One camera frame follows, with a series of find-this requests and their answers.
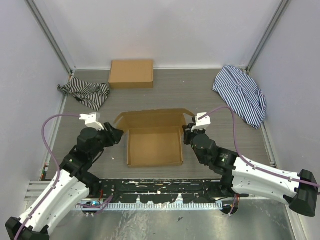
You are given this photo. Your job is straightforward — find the slotted grey cable duct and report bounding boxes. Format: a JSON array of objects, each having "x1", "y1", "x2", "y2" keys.
[{"x1": 72, "y1": 200, "x2": 223, "y2": 211}]

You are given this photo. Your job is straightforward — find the cardboard box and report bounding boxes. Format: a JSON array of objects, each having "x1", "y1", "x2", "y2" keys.
[
  {"x1": 114, "y1": 108, "x2": 195, "y2": 168},
  {"x1": 108, "y1": 59, "x2": 154, "y2": 89}
]

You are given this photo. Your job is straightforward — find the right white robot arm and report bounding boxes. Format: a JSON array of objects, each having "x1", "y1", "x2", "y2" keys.
[{"x1": 183, "y1": 125, "x2": 320, "y2": 217}]

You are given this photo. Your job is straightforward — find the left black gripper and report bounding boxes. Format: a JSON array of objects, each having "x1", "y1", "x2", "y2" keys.
[{"x1": 90, "y1": 122, "x2": 124, "y2": 160}]

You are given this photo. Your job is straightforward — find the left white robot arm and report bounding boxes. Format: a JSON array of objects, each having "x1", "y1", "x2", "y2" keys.
[{"x1": 5, "y1": 122, "x2": 124, "y2": 240}]

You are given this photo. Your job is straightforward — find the aluminium front rail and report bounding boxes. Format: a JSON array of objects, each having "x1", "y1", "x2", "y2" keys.
[{"x1": 23, "y1": 178, "x2": 298, "y2": 201}]

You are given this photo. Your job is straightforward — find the left aluminium frame post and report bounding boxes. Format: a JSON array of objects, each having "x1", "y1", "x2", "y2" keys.
[{"x1": 24, "y1": 0, "x2": 75, "y2": 76}]

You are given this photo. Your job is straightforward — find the black white striped cloth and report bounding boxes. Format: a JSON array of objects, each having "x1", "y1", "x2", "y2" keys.
[{"x1": 57, "y1": 77, "x2": 111, "y2": 112}]

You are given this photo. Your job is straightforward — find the right aluminium frame post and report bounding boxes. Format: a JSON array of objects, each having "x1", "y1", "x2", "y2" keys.
[{"x1": 245, "y1": 0, "x2": 292, "y2": 74}]

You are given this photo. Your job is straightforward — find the folded closed cardboard box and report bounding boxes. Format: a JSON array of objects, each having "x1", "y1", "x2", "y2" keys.
[{"x1": 108, "y1": 59, "x2": 154, "y2": 89}]

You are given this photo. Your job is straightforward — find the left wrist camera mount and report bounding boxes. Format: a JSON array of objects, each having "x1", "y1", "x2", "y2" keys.
[{"x1": 79, "y1": 112, "x2": 105, "y2": 131}]

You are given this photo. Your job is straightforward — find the blue white striped cloth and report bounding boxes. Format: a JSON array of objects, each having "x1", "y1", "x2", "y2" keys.
[{"x1": 212, "y1": 65, "x2": 267, "y2": 129}]

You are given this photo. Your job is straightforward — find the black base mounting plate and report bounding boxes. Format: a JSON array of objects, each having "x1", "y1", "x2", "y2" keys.
[{"x1": 84, "y1": 178, "x2": 240, "y2": 204}]

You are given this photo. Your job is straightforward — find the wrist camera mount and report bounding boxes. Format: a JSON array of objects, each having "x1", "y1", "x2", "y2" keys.
[
  {"x1": 191, "y1": 112, "x2": 211, "y2": 132},
  {"x1": 79, "y1": 112, "x2": 105, "y2": 131}
]

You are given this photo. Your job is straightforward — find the aluminium frame post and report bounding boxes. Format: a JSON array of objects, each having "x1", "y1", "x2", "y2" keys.
[
  {"x1": 245, "y1": 0, "x2": 292, "y2": 74},
  {"x1": 24, "y1": 0, "x2": 75, "y2": 76}
]

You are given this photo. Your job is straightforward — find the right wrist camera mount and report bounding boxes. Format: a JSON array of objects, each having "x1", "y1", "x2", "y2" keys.
[{"x1": 191, "y1": 112, "x2": 211, "y2": 132}]

